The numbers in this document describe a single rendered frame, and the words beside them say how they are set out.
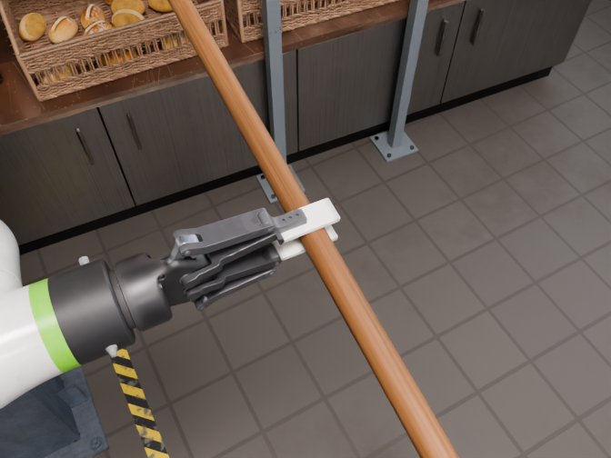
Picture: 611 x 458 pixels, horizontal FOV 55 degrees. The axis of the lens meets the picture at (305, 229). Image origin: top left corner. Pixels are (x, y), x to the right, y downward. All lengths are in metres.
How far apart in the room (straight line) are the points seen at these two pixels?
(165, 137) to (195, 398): 0.79
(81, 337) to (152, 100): 1.24
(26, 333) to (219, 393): 1.23
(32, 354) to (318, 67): 1.49
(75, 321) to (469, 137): 2.01
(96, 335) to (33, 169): 1.30
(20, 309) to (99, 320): 0.07
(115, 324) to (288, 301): 1.34
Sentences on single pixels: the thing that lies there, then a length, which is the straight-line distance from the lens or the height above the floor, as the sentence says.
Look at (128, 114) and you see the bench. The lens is 1.76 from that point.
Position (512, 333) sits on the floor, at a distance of 1.94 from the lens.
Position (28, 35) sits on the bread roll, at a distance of 1.91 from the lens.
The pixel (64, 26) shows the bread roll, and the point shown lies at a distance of 1.89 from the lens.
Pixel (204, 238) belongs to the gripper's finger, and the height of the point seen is 1.19.
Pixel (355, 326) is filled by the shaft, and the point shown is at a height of 1.14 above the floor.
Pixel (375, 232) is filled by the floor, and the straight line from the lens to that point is 2.04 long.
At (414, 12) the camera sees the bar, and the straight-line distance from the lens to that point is 1.92.
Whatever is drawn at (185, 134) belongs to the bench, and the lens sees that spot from 1.88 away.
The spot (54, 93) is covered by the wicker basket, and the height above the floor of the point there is 0.60.
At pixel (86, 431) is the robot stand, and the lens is 1.82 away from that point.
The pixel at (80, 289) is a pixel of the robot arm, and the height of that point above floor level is 1.18.
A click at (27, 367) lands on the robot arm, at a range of 0.59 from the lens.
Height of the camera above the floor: 1.66
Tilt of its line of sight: 55 degrees down
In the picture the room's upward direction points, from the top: straight up
